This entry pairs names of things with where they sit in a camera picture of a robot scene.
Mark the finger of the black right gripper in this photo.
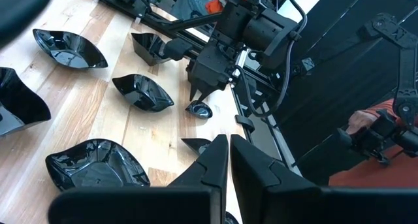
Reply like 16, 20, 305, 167
189, 82, 199, 103
197, 85, 218, 104

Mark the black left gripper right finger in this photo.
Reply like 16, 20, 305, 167
230, 134, 418, 224

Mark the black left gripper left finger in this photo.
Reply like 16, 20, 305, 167
48, 134, 229, 224

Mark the black teardrop mini plate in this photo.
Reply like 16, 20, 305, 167
185, 99, 214, 120

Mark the black oval mini plate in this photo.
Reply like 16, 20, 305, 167
112, 73, 175, 113

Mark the black square mini plate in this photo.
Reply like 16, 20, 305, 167
131, 32, 172, 67

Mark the black round mini bowl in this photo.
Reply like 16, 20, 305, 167
44, 138, 152, 191
0, 67, 52, 137

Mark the black leaf-shaped mini plate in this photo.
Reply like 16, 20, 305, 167
32, 28, 109, 70

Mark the person's hand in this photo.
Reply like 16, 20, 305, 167
345, 109, 380, 136

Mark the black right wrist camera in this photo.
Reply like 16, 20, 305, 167
163, 37, 194, 62

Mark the black cable clip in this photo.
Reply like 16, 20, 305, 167
234, 114, 256, 133

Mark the black looping arm cable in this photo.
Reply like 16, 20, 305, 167
234, 0, 308, 119

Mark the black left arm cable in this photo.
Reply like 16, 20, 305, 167
0, 0, 56, 50

